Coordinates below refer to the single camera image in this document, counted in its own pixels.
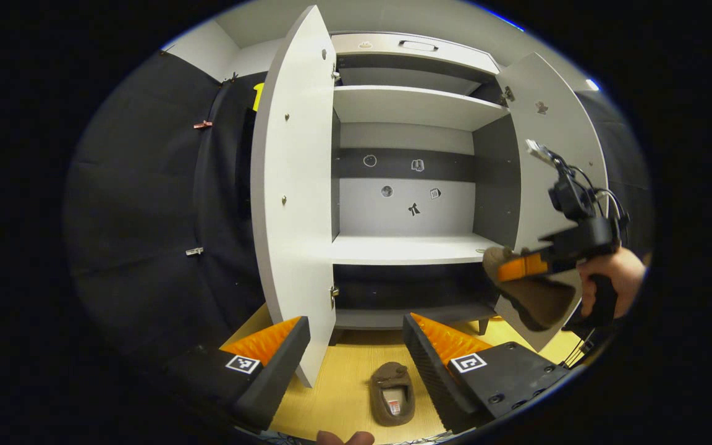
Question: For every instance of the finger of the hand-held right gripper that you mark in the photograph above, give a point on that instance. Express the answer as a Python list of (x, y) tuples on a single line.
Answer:
[(520, 267)]

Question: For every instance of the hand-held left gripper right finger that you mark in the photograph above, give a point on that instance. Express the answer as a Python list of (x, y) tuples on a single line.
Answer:
[(433, 383)]

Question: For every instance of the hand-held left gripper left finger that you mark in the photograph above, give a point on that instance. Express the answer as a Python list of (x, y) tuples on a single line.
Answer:
[(279, 377)]

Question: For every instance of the brown fuzzy slipper shoe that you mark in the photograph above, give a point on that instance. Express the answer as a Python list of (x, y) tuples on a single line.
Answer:
[(541, 303), (387, 378)]

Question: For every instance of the white shoe cabinet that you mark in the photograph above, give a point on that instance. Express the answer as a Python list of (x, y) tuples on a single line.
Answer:
[(455, 216)]

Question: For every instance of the white shoe cabinet door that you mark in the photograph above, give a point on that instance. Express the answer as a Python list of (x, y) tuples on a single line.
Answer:
[(581, 133), (294, 185)]

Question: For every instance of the grey cabinet bottom shelf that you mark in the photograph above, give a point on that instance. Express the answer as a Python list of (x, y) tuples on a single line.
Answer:
[(405, 317)]

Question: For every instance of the metal door hinge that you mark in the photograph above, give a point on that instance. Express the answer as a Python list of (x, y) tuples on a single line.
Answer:
[(334, 292), (507, 94), (335, 76)]

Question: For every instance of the white cabinet shelf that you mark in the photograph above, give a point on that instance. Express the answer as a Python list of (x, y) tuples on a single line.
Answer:
[(405, 249), (411, 106)]

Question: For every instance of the silver clip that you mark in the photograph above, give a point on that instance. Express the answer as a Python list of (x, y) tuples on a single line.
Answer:
[(194, 251)]

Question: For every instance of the ceiling light strip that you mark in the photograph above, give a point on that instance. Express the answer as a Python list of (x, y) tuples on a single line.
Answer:
[(592, 84)]

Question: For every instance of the copper clip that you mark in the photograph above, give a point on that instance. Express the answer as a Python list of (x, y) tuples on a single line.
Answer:
[(203, 124)]

